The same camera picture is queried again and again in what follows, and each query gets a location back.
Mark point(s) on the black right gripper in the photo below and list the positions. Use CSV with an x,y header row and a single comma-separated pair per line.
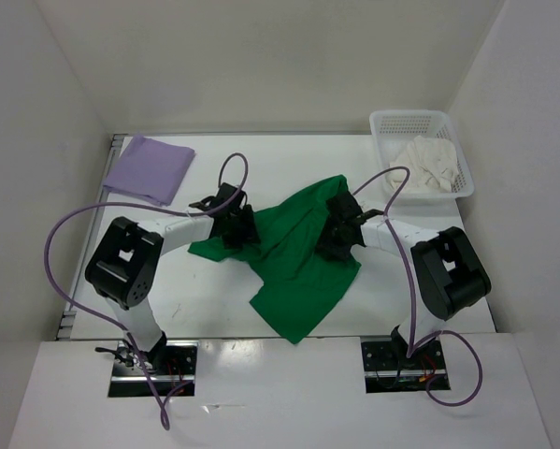
x,y
341,253

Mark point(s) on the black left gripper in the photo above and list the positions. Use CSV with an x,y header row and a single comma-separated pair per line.
x,y
249,232

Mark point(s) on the green t-shirt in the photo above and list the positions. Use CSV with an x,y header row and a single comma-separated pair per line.
x,y
300,287

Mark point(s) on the purple t-shirt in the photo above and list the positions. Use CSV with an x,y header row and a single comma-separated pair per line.
x,y
150,170

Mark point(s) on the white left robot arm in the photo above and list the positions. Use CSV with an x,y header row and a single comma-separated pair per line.
x,y
123,266

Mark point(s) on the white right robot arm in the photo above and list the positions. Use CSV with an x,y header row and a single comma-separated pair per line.
x,y
444,273

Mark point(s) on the white t-shirt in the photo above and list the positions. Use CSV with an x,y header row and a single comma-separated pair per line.
x,y
432,164

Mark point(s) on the white plastic basket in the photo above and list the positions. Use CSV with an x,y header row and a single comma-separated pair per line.
x,y
393,129

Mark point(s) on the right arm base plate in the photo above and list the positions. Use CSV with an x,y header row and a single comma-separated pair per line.
x,y
387,370

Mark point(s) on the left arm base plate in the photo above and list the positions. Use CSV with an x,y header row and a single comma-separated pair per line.
x,y
176,373

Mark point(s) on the aluminium table edge rail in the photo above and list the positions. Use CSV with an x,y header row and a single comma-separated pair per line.
x,y
68,317

